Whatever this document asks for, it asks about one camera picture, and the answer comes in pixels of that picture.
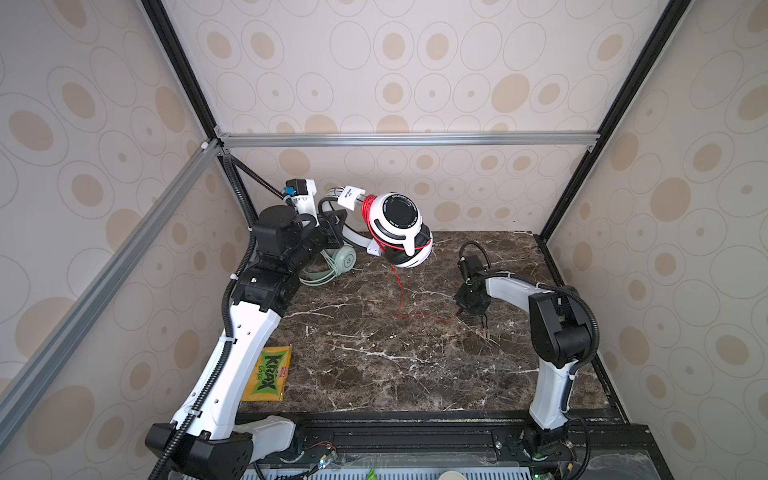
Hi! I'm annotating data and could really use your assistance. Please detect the mint green headphones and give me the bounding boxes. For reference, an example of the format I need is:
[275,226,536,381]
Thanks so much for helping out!
[299,245,357,287]

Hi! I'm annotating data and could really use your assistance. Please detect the red headphone cable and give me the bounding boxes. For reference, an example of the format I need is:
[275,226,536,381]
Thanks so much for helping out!
[359,191,499,346]

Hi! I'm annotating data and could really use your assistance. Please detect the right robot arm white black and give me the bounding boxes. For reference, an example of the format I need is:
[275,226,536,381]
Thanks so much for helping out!
[454,254,599,433]

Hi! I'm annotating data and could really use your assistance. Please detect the left diagonal aluminium frame bar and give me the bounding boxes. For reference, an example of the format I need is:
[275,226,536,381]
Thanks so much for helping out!
[1,139,221,448]

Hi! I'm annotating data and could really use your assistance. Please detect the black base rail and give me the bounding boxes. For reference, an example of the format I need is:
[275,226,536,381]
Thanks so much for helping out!
[157,410,673,480]

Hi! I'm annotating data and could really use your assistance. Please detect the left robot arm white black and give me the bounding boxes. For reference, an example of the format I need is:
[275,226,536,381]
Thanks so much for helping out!
[145,205,347,479]

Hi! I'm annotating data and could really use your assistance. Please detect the yellow green snack bag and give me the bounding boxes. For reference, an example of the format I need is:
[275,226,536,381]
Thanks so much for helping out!
[241,346,292,402]

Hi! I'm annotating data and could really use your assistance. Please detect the white black red headphones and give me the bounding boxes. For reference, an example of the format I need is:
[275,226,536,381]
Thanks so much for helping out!
[318,186,433,269]

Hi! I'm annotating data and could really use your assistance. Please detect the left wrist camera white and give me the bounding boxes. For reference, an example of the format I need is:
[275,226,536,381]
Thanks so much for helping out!
[283,179,319,225]

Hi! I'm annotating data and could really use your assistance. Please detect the horizontal aluminium frame bar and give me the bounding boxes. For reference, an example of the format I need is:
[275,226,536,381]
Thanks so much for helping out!
[222,130,600,149]

